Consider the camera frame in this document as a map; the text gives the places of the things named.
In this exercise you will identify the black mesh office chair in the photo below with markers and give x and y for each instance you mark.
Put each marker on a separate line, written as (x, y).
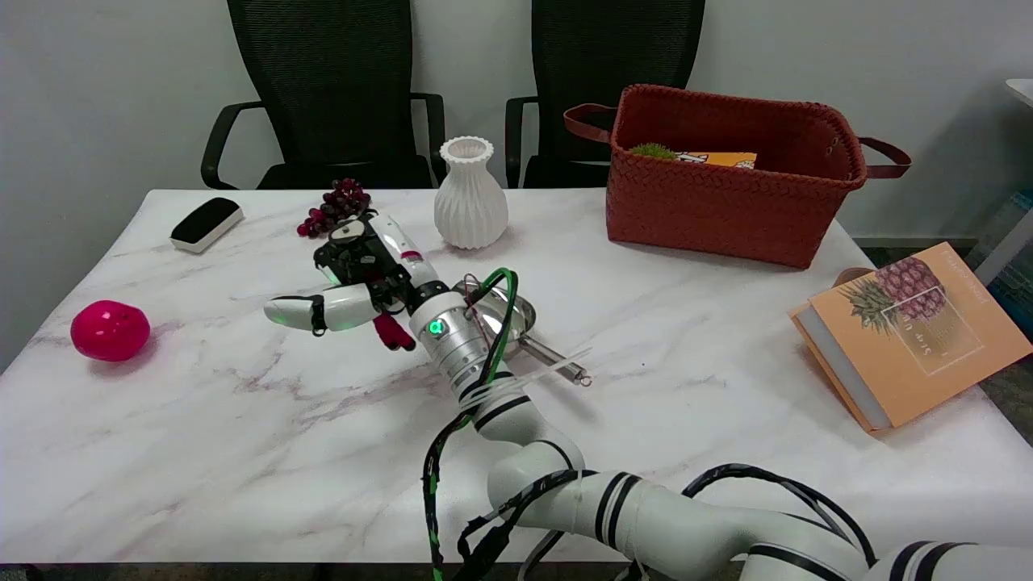
(597, 56)
(331, 81)

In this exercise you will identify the brown round object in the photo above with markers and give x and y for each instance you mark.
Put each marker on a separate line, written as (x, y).
(851, 276)

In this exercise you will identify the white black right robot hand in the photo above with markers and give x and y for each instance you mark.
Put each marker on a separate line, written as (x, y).
(347, 311)

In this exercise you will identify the shiny metal scoop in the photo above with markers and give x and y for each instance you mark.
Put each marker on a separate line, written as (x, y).
(557, 363)

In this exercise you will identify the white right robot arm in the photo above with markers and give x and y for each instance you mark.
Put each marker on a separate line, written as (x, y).
(646, 516)

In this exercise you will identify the green moss ball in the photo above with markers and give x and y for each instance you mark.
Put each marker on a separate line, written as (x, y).
(654, 151)

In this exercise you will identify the orange printed box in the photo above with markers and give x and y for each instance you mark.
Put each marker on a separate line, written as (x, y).
(722, 159)

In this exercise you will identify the red woven basket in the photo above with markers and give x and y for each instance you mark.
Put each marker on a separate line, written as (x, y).
(710, 202)

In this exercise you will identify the white ribbed vase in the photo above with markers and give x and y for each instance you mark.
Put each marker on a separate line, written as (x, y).
(470, 206)

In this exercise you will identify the black white board eraser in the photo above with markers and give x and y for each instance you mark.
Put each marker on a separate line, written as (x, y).
(206, 222)

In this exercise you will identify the pink plastic apple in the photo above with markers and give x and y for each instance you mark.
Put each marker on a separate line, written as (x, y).
(109, 331)

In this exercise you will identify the orange pineapple book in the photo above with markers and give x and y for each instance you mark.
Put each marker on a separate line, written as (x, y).
(928, 339)

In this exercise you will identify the dark red grape bunch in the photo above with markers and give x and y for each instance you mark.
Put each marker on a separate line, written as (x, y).
(335, 206)

